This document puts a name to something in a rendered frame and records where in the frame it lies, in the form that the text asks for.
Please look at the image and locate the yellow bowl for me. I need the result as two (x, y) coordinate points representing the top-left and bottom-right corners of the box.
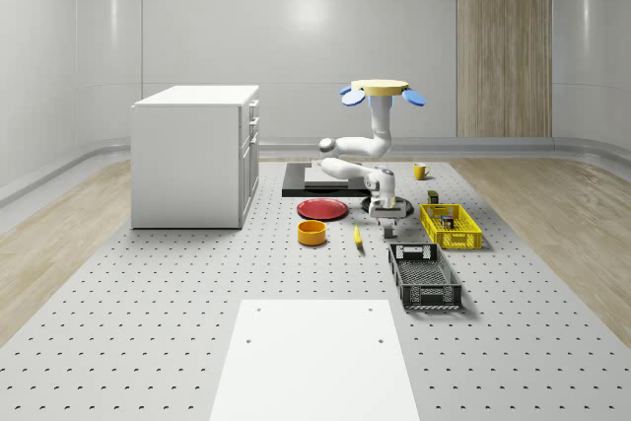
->
(297, 220), (328, 247)

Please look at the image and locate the yellow basket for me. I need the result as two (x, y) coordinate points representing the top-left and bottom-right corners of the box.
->
(419, 202), (484, 250)

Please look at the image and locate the dark grey basket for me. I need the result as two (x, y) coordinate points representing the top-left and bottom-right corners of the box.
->
(386, 242), (465, 313)

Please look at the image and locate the red plate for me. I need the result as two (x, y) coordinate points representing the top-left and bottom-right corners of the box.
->
(296, 197), (350, 222)

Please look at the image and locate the white cabinet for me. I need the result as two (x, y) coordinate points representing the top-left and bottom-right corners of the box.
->
(130, 84), (261, 231)

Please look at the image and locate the black plate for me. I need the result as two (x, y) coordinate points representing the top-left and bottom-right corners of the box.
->
(360, 194), (415, 219)

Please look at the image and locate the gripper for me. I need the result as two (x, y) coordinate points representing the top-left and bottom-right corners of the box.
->
(369, 204), (406, 241)

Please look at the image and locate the white board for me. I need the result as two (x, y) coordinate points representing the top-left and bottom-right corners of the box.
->
(208, 299), (422, 421)

